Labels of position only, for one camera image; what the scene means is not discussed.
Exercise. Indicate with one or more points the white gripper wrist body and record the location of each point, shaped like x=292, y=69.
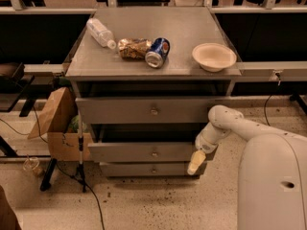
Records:
x=204, y=145

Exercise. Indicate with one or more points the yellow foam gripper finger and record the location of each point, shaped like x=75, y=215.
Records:
x=197, y=159

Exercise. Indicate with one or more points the grey drawer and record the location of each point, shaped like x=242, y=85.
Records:
x=141, y=152
x=144, y=169
x=145, y=110

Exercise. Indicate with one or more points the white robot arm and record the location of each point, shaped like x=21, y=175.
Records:
x=272, y=175

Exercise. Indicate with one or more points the grey top drawer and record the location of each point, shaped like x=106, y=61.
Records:
x=145, y=110

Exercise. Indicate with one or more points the grey bottom drawer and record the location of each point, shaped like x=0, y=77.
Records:
x=144, y=169

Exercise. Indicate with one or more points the grey drawer cabinet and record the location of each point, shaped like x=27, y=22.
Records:
x=96, y=72

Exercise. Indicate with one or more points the white paper bowl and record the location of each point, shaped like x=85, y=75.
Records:
x=214, y=57

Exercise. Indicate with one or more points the blue soda can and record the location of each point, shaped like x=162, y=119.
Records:
x=158, y=52

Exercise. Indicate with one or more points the black tripod stand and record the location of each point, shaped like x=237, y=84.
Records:
x=80, y=170

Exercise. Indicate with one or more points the crumpled snack bag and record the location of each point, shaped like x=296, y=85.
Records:
x=134, y=48

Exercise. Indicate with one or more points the clear plastic water bottle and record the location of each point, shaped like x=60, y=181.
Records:
x=101, y=33

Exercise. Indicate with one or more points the brown cardboard box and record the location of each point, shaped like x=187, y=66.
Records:
x=54, y=121

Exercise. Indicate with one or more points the clear plastic cup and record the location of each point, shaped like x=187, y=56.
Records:
x=32, y=165

